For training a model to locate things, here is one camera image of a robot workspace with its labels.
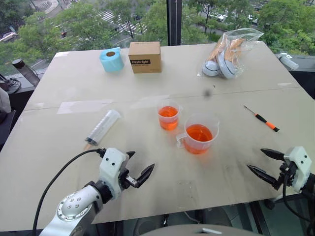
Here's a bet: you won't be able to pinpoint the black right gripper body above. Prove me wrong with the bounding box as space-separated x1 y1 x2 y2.
275 160 298 189

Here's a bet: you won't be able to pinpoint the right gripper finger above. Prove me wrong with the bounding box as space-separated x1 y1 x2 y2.
260 148 285 162
247 164 281 190

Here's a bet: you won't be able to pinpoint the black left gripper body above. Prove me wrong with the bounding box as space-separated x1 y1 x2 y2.
118 159 138 190

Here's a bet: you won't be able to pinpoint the large clear plastic syringe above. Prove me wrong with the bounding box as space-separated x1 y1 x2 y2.
84 109 122 151

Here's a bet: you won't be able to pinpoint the small beaker orange liquid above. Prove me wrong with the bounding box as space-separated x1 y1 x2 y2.
157 99 183 131

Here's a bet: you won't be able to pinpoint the large beaker orange liquid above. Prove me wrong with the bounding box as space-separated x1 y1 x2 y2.
176 113 220 155

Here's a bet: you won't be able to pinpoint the black water bottle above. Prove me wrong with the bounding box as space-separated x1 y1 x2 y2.
11 58 41 87

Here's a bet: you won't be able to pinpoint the black caster wheel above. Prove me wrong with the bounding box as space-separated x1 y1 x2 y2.
264 198 277 210

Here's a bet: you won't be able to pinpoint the black orange screwdriver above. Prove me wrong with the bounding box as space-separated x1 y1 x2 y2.
243 105 280 134

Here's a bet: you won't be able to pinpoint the grey cylindrical object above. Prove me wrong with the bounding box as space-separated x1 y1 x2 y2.
276 52 300 71

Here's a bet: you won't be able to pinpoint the blue wrapped tissue roll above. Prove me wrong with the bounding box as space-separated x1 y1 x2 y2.
99 47 125 73

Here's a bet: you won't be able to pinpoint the brown cardboard box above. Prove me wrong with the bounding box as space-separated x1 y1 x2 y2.
128 41 162 74

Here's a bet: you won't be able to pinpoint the clear plastic zip bag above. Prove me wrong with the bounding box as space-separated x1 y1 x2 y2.
196 28 264 80

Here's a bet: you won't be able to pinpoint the black side desk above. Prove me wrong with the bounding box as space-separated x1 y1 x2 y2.
0 82 35 151

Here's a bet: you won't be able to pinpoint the grey cloth bundle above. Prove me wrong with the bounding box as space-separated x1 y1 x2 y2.
0 87 12 123

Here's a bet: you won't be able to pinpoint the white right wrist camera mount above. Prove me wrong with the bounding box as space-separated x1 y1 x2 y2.
283 146 312 193

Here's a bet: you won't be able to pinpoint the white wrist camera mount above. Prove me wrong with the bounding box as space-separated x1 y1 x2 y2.
283 146 312 193
98 147 130 198

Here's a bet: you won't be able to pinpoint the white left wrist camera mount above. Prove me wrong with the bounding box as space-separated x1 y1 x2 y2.
98 147 130 198

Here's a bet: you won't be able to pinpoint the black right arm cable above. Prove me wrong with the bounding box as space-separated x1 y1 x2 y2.
282 172 315 234

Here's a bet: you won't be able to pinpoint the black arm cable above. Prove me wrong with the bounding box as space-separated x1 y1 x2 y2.
282 172 315 234
32 147 107 233

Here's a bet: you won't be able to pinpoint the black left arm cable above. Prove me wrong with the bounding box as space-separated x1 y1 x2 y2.
32 147 107 233

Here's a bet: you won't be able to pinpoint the black tangled cables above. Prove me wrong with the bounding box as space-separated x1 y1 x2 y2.
0 73 22 94

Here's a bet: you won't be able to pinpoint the black window frame post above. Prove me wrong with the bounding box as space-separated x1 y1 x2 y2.
166 0 183 46

